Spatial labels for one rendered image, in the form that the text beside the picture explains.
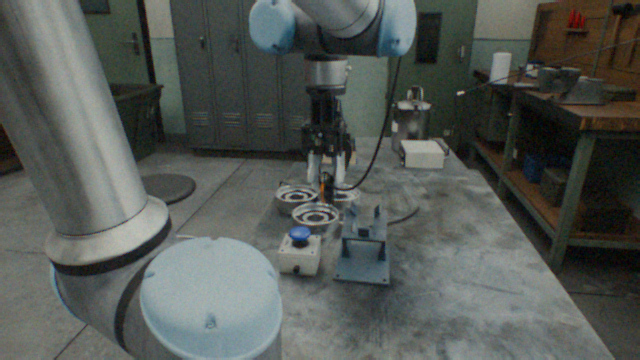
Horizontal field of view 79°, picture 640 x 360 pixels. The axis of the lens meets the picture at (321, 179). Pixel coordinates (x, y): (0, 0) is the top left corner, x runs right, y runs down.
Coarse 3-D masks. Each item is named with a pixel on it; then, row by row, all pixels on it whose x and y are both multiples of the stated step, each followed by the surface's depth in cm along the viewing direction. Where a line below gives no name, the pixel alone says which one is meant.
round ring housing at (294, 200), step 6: (288, 186) 101; (294, 186) 102; (300, 186) 102; (306, 186) 101; (276, 192) 97; (282, 192) 100; (312, 192) 100; (276, 198) 95; (288, 198) 97; (294, 198) 100; (300, 198) 100; (306, 198) 97; (312, 198) 94; (276, 204) 96; (282, 204) 94; (288, 204) 93; (294, 204) 92; (300, 204) 93; (282, 210) 95; (288, 210) 94
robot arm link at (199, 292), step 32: (160, 256) 35; (192, 256) 36; (224, 256) 36; (256, 256) 37; (128, 288) 36; (160, 288) 32; (192, 288) 32; (224, 288) 32; (256, 288) 33; (128, 320) 34; (160, 320) 30; (192, 320) 30; (224, 320) 30; (256, 320) 32; (128, 352) 36; (160, 352) 32; (192, 352) 30; (224, 352) 31; (256, 352) 32
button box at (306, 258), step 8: (288, 240) 74; (296, 240) 74; (304, 240) 74; (312, 240) 75; (320, 240) 76; (280, 248) 72; (288, 248) 72; (296, 248) 72; (304, 248) 72; (312, 248) 72; (320, 248) 76; (280, 256) 71; (288, 256) 71; (296, 256) 70; (304, 256) 70; (312, 256) 70; (320, 256) 77; (280, 264) 71; (288, 264) 71; (296, 264) 71; (304, 264) 71; (312, 264) 71; (280, 272) 72; (288, 272) 72; (296, 272) 70; (304, 272) 71; (312, 272) 71
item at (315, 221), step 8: (296, 208) 89; (304, 208) 91; (312, 208) 91; (320, 208) 91; (328, 208) 90; (304, 216) 87; (312, 216) 89; (320, 216) 89; (336, 216) 87; (296, 224) 84; (304, 224) 82; (312, 224) 82; (320, 224) 82; (328, 224) 82; (336, 224) 85; (312, 232) 82; (320, 232) 82; (328, 232) 83
